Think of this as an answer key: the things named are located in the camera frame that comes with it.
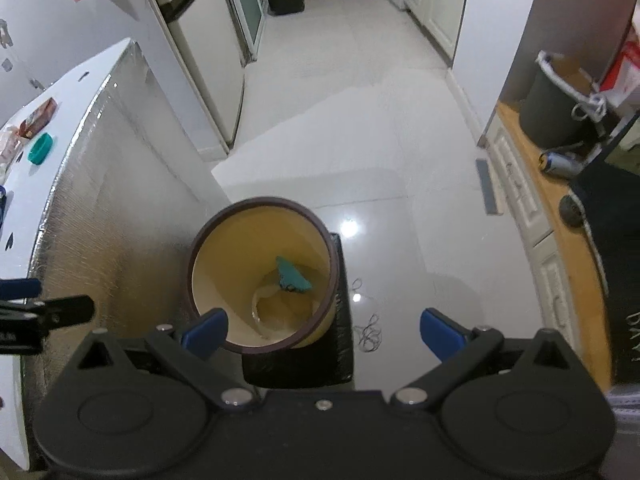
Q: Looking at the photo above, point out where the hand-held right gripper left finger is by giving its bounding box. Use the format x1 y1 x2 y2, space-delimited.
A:
75 308 256 408

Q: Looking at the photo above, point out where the beige trash bin brown rim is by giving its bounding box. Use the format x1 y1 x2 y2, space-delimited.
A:
186 196 341 356

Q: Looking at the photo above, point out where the white plastic bag red print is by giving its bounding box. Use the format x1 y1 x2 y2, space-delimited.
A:
0 124 26 173

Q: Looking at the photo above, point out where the teal wrapper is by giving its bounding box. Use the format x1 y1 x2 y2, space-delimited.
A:
275 256 313 293

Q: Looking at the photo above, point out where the crumpled white paper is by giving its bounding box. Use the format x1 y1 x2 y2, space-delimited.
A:
251 282 321 338

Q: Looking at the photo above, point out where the cardboard piece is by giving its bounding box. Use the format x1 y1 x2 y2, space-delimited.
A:
550 56 596 98

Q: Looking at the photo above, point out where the grey bucket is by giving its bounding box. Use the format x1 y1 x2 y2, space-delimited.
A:
518 51 601 148

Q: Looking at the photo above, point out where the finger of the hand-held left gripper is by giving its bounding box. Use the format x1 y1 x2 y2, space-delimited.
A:
0 296 96 356
0 278 43 302

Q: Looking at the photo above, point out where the silver refrigerator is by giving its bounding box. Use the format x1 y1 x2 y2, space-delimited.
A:
137 0 247 152

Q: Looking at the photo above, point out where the red and white plastic bag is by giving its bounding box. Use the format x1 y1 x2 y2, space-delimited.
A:
598 25 640 111

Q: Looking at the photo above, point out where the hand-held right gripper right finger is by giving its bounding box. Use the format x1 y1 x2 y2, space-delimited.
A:
390 308 571 408

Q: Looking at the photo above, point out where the white kitchen cabinet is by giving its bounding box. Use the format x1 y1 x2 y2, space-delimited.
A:
404 0 473 62

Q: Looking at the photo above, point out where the metal can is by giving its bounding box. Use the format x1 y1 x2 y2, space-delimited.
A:
538 149 586 176

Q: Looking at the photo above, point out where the glass sliding door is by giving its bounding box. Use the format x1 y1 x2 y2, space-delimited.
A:
220 0 267 63

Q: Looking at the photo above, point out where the teal bowl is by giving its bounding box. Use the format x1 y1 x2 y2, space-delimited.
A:
27 132 55 166

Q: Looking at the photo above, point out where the black stool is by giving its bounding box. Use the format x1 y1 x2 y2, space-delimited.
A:
241 232 355 389

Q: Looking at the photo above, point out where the red snack packet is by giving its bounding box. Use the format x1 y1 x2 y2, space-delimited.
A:
17 97 58 140

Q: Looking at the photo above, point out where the white cabinet with wooden top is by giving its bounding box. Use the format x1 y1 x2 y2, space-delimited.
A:
481 100 615 396

